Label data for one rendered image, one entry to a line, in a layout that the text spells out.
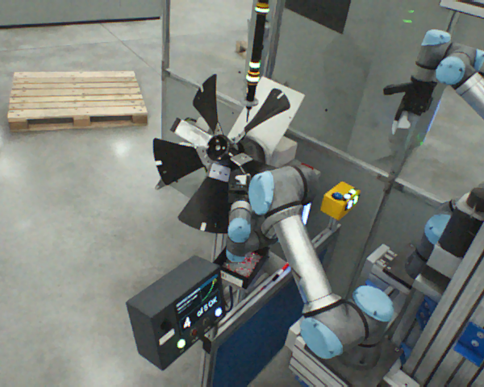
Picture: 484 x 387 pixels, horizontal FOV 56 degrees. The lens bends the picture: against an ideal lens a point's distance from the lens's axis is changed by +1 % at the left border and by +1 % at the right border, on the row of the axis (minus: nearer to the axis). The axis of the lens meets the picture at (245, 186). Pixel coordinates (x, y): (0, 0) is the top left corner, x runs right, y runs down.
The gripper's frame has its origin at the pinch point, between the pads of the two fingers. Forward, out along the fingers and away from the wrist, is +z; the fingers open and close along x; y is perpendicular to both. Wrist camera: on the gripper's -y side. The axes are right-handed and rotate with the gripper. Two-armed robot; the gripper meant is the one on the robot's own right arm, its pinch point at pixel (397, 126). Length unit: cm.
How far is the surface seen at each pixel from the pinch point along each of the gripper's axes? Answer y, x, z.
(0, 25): -573, 119, 143
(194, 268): -17, -87, 24
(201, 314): -8, -92, 32
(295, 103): -53, 15, 16
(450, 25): -7, 46, -28
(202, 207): -54, -44, 47
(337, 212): -11.1, -3.6, 45.8
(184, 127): -94, -17, 36
